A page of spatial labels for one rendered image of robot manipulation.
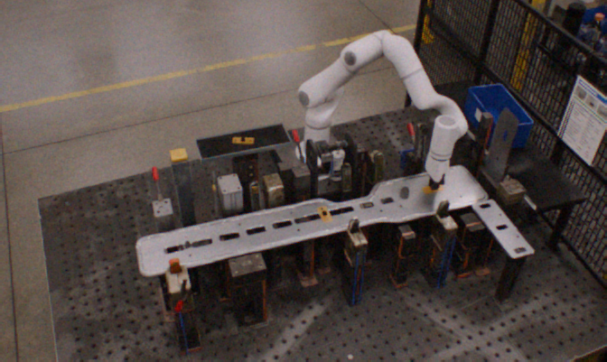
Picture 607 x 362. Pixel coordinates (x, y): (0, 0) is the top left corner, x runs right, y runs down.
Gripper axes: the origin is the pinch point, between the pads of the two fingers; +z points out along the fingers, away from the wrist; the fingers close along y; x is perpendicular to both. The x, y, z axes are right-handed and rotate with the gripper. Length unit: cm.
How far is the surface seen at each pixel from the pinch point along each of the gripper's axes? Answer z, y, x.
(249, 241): 3, 5, -78
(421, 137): -12.1, -15.2, 0.1
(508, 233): 3.3, 30.1, 16.1
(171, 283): -3, 20, -108
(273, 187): -5, -12, -64
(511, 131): -23.9, 4.7, 26.5
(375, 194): 3.2, -4.4, -23.5
